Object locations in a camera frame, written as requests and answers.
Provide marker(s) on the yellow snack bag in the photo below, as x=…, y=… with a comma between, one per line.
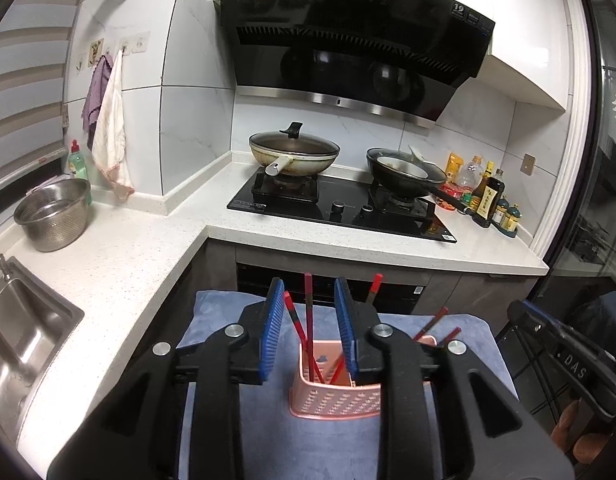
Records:
x=453, y=167

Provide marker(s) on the red chopstick middle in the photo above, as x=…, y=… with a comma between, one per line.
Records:
x=374, y=287

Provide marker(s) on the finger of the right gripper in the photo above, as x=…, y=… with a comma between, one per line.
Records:
x=588, y=367

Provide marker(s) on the brown chopstick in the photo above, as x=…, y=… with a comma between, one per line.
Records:
x=431, y=323

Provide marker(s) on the green spice jar rack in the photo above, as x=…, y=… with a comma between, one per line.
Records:
x=506, y=217

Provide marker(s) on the dark soy sauce bottle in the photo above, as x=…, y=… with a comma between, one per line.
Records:
x=487, y=195

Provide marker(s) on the blue fabric mat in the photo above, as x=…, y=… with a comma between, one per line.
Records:
x=279, y=445

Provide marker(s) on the dark red chopstick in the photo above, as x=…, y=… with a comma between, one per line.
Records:
x=453, y=334
x=309, y=323

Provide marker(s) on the green dish soap bottle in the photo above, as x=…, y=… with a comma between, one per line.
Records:
x=75, y=162

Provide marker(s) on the red chopstick far left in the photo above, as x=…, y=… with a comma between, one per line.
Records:
x=290, y=307

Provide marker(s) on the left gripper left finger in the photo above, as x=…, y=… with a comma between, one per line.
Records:
x=240, y=353

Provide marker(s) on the purple hanging cloth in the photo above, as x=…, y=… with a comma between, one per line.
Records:
x=94, y=98

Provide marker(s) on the stainless steel bowl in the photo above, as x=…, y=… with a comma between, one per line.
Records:
x=55, y=215

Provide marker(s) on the black gas stove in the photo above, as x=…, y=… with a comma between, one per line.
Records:
x=328, y=200

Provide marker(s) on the stainless steel sink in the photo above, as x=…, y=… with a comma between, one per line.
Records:
x=35, y=322

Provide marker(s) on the cream wok with lid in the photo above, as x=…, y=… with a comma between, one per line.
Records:
x=289, y=152

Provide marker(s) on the striped window blind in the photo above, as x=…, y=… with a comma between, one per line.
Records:
x=34, y=40

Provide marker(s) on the red instant noodle cup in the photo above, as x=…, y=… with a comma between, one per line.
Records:
x=452, y=191

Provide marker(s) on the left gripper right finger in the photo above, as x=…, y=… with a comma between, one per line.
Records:
x=404, y=450

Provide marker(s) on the clear plastic bottle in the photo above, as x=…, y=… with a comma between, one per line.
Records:
x=470, y=175

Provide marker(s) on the pink perforated utensil basket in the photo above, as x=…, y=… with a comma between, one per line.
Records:
x=338, y=397

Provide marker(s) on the black range hood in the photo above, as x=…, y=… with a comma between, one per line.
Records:
x=401, y=59

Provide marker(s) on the black frying pan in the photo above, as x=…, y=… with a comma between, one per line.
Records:
x=408, y=175

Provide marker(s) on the white pink hanging towel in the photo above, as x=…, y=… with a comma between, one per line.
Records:
x=109, y=142

